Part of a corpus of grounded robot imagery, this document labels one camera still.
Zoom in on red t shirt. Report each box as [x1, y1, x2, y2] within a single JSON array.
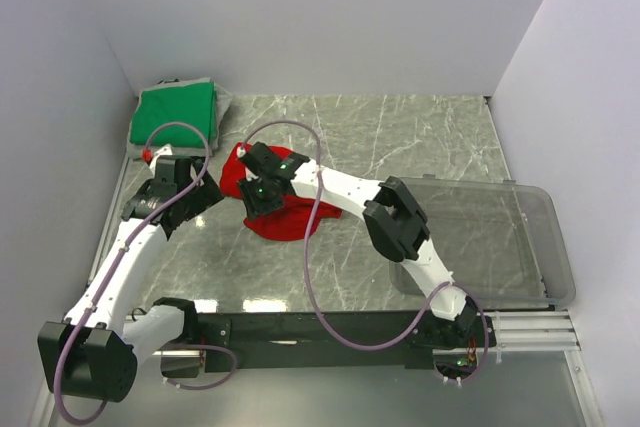
[[219, 142, 314, 242]]

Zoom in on black base beam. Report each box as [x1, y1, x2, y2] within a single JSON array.
[[159, 310, 481, 378]]

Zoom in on aluminium rail frame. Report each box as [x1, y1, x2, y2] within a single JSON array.
[[52, 94, 587, 426]]

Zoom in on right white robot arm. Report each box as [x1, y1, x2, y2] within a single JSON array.
[[237, 142, 490, 352]]

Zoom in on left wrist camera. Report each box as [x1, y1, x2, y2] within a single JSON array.
[[141, 144, 173, 166]]

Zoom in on folded green t shirt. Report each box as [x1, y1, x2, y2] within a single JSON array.
[[129, 80, 217, 146]]

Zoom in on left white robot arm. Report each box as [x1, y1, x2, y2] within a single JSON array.
[[37, 155, 224, 402]]

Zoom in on clear plastic bin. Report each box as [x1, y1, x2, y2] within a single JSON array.
[[404, 176, 576, 311]]

